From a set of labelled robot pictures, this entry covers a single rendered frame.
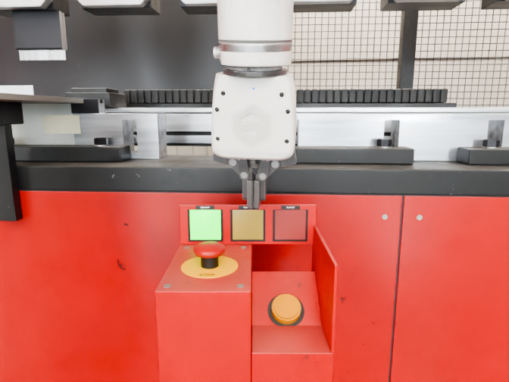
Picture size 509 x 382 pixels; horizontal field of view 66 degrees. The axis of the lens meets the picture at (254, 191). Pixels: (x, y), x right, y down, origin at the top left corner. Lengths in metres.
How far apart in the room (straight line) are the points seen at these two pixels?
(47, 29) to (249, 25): 0.61
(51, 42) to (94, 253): 0.45
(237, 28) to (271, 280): 0.33
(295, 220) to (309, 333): 0.16
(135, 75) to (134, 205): 0.75
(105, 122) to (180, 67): 0.56
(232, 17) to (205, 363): 0.38
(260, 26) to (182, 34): 0.97
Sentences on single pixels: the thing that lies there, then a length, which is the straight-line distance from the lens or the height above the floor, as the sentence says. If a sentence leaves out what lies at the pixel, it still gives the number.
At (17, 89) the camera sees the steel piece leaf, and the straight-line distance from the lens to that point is 0.89.
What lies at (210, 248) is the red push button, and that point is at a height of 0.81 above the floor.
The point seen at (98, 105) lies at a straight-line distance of 0.91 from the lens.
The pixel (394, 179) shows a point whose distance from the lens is 0.72.
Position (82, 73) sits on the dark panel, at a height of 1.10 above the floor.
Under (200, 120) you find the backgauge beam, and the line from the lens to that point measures 1.09.
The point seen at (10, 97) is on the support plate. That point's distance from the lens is 0.72.
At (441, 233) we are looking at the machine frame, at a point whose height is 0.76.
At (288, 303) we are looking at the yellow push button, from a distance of 0.53.
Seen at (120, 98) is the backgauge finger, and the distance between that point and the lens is 1.17.
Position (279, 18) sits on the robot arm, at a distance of 0.44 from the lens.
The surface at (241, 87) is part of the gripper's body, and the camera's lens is 0.46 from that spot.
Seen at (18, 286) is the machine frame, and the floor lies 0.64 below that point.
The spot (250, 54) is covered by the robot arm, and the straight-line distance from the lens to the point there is 0.44.
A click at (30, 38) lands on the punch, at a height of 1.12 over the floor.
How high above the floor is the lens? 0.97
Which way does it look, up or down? 11 degrees down
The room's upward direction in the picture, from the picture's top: straight up
